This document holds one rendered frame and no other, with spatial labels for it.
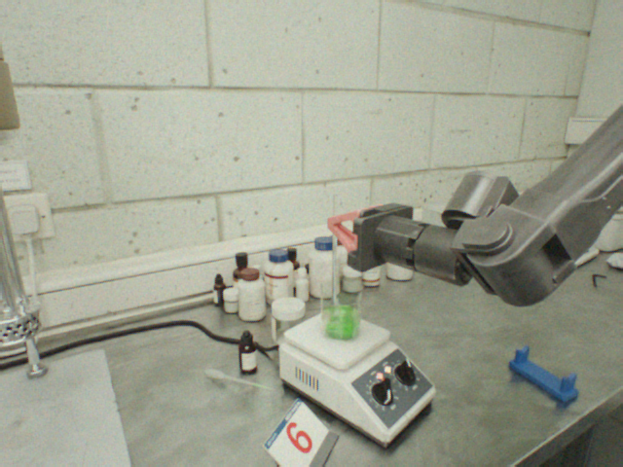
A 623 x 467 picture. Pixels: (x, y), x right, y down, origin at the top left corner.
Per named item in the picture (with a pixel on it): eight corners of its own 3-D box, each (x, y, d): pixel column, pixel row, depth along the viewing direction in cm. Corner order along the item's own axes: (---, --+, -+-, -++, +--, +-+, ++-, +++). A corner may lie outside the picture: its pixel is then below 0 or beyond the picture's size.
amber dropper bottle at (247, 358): (236, 366, 68) (233, 330, 66) (250, 359, 70) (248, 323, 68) (245, 375, 66) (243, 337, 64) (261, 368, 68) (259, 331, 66)
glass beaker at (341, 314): (335, 320, 66) (336, 271, 64) (369, 334, 62) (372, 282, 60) (308, 339, 61) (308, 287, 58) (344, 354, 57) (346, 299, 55)
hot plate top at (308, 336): (392, 337, 62) (392, 332, 62) (343, 372, 54) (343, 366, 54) (332, 311, 70) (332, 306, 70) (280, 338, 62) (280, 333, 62)
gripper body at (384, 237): (348, 217, 47) (403, 231, 42) (401, 202, 54) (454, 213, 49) (348, 269, 49) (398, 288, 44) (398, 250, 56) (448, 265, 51)
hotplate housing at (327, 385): (435, 401, 60) (441, 354, 58) (385, 452, 51) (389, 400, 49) (323, 344, 75) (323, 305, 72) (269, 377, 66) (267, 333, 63)
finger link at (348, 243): (315, 200, 54) (372, 214, 48) (352, 193, 59) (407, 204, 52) (315, 249, 57) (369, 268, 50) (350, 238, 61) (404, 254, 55)
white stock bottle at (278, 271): (276, 292, 96) (274, 245, 93) (299, 299, 93) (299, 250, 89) (259, 302, 91) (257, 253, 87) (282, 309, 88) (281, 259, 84)
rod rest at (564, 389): (578, 396, 61) (583, 376, 60) (564, 403, 60) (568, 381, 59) (521, 361, 70) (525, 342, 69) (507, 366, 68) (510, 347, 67)
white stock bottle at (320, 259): (336, 301, 92) (338, 245, 88) (305, 297, 94) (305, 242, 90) (342, 287, 98) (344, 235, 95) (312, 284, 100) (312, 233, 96)
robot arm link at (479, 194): (497, 247, 34) (539, 305, 38) (551, 148, 37) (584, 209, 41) (397, 238, 44) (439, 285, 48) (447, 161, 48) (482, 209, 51)
